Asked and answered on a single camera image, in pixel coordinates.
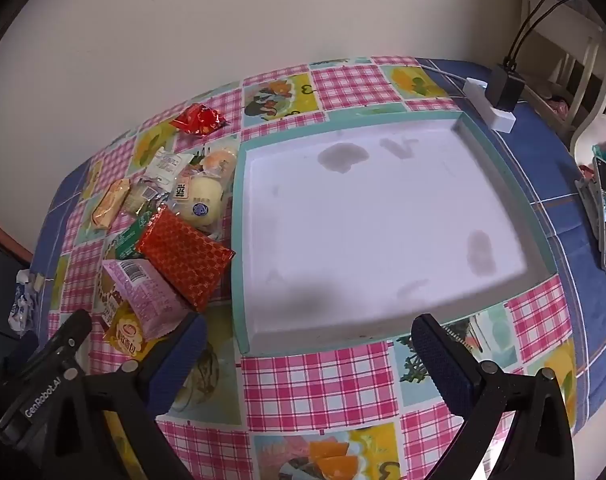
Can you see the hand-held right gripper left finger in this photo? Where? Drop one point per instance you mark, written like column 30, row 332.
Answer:
column 178, row 355

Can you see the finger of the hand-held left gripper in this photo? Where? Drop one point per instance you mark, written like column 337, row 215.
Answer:
column 75, row 327

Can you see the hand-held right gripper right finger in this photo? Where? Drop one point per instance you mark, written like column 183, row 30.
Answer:
column 440, row 365

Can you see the yellow snack packet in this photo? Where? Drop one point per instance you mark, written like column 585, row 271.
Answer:
column 125, row 335

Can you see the pink snack packet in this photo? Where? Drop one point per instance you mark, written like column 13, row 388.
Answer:
column 143, row 295

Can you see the red patterned snack packet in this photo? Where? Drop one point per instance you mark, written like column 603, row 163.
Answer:
column 183, row 260

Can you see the green snack packet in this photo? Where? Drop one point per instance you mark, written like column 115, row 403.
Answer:
column 125, row 240

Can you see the orange cream cake packet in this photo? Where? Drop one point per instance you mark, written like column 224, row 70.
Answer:
column 109, row 205

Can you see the clear green-edged cracker packet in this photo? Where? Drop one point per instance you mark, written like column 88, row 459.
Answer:
column 138, row 200

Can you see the clear round bun packet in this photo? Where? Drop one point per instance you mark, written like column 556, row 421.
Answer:
column 203, row 205

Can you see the white tray box teal rim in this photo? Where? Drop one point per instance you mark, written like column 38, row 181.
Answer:
column 363, row 220

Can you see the white beige snack packet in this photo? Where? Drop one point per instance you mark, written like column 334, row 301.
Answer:
column 163, row 165

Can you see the clear peach bun packet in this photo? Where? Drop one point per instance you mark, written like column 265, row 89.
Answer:
column 218, row 160

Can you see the small red snack packet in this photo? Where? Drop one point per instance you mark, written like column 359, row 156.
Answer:
column 198, row 120

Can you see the blue white tissue packet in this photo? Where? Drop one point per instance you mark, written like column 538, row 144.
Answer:
column 23, row 305

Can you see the dark cabinet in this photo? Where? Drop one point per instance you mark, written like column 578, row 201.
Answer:
column 0, row 280

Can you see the checked printed tablecloth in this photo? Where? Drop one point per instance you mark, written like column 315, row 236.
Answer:
column 303, row 390

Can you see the white power strip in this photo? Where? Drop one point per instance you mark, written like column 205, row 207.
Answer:
column 498, row 117

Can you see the black charger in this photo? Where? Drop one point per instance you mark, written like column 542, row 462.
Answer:
column 505, row 87

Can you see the white chair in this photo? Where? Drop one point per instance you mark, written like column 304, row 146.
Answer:
column 598, row 85

